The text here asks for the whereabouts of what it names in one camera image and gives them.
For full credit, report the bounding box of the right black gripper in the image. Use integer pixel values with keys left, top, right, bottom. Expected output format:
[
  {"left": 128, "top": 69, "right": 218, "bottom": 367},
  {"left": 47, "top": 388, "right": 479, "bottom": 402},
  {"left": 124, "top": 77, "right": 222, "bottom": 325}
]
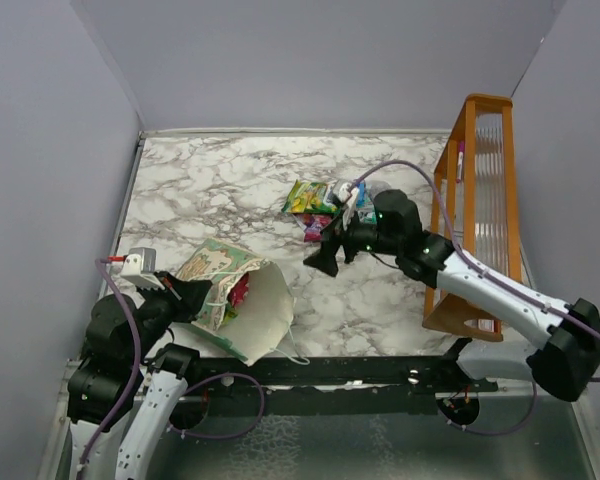
[{"left": 304, "top": 203, "right": 401, "bottom": 274}]

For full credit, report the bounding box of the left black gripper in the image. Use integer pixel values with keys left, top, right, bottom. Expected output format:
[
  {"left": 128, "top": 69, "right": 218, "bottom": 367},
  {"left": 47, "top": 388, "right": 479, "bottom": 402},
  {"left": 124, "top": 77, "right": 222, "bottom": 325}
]
[{"left": 129, "top": 269, "right": 213, "bottom": 364}]

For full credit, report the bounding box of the purple snack packet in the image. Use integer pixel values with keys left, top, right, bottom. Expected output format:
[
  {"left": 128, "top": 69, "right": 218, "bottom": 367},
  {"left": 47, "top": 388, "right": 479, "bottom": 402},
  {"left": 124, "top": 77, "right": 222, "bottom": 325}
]
[{"left": 294, "top": 213, "right": 334, "bottom": 243}]

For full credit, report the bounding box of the red snack packet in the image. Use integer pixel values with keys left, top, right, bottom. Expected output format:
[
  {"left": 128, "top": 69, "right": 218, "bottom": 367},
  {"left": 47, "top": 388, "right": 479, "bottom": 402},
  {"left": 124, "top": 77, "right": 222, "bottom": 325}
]
[{"left": 227, "top": 273, "right": 249, "bottom": 308}]

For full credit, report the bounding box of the teal snack packet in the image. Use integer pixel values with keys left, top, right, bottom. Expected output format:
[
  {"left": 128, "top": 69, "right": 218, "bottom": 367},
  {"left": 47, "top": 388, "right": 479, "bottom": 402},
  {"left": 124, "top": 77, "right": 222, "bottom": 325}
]
[{"left": 356, "top": 197, "right": 377, "bottom": 225}]

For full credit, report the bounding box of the green yellow snack packet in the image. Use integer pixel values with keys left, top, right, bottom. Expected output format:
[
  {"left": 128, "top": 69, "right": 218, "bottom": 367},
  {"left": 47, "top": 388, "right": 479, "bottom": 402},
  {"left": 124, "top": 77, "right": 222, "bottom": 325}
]
[{"left": 282, "top": 180, "right": 338, "bottom": 215}]

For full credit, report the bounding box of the green paper gift bag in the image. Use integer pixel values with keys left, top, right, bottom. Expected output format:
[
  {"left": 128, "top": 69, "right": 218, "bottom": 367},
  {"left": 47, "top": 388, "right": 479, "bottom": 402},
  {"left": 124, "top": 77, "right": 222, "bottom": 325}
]
[{"left": 175, "top": 238, "right": 309, "bottom": 366}]

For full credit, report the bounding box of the blue snack packet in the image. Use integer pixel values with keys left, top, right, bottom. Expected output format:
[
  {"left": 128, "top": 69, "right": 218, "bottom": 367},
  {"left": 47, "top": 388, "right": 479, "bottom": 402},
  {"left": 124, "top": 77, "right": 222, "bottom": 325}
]
[{"left": 356, "top": 181, "right": 366, "bottom": 208}]

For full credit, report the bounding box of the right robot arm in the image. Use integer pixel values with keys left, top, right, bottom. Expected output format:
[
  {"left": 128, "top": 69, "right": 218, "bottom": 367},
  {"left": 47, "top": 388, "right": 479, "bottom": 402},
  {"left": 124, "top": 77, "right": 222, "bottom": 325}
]
[{"left": 304, "top": 189, "right": 600, "bottom": 402}]

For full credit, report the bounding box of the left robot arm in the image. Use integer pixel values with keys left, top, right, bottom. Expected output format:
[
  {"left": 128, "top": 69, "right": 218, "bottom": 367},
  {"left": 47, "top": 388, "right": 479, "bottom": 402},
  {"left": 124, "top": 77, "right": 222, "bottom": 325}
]
[{"left": 67, "top": 272, "right": 213, "bottom": 479}]

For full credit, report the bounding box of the green yellow small packet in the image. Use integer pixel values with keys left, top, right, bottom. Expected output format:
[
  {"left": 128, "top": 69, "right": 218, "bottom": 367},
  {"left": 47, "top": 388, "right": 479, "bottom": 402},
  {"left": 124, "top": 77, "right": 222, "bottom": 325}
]
[{"left": 222, "top": 306, "right": 238, "bottom": 325}]

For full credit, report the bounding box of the small clear plastic cup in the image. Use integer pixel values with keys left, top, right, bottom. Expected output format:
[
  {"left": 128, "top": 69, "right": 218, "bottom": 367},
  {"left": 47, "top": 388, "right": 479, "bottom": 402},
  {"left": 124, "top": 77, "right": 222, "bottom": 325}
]
[{"left": 365, "top": 180, "right": 392, "bottom": 199}]

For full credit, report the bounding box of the orange wooden rack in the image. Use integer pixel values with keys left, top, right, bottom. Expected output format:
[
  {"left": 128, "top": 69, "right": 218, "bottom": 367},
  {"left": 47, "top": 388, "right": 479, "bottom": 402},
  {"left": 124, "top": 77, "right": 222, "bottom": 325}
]
[{"left": 422, "top": 93, "right": 524, "bottom": 342}]

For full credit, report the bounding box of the pink white marker pen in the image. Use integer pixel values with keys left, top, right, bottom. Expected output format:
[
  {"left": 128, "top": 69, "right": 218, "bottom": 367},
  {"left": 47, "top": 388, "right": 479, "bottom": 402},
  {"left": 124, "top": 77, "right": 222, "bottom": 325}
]
[{"left": 456, "top": 141, "right": 465, "bottom": 184}]

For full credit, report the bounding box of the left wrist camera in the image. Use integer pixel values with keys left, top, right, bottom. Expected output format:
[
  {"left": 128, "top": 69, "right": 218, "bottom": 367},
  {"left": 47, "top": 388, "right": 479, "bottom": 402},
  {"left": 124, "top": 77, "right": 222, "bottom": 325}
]
[{"left": 106, "top": 247, "right": 165, "bottom": 293}]

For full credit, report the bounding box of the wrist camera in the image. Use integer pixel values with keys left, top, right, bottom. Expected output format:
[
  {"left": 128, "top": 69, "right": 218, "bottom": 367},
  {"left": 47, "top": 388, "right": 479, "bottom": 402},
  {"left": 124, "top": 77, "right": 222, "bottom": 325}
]
[
  {"left": 332, "top": 180, "right": 360, "bottom": 229},
  {"left": 106, "top": 247, "right": 165, "bottom": 293}
]

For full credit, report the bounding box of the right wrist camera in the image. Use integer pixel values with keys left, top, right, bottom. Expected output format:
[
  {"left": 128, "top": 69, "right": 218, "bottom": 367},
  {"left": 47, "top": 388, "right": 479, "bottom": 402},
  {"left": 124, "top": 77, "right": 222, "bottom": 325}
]
[{"left": 332, "top": 180, "right": 360, "bottom": 229}]

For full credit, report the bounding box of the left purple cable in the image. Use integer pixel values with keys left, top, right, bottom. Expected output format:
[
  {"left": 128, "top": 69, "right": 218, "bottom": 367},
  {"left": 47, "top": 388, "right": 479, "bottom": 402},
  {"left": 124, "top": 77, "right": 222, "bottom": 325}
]
[{"left": 77, "top": 257, "right": 144, "bottom": 476}]

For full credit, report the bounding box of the purple cable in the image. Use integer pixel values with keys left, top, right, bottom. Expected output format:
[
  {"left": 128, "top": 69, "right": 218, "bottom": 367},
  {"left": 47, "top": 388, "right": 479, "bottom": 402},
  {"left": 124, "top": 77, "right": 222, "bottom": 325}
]
[
  {"left": 352, "top": 159, "right": 600, "bottom": 436},
  {"left": 77, "top": 257, "right": 144, "bottom": 476}
]

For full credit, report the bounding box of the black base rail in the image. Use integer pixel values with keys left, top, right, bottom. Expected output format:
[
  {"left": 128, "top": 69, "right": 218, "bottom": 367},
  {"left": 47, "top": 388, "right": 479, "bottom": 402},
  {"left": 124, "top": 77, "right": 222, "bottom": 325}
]
[{"left": 175, "top": 355, "right": 497, "bottom": 418}]

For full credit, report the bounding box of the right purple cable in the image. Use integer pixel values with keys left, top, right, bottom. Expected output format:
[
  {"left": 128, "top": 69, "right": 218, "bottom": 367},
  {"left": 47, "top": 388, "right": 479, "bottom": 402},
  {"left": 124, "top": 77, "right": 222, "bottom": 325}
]
[{"left": 352, "top": 159, "right": 600, "bottom": 436}]

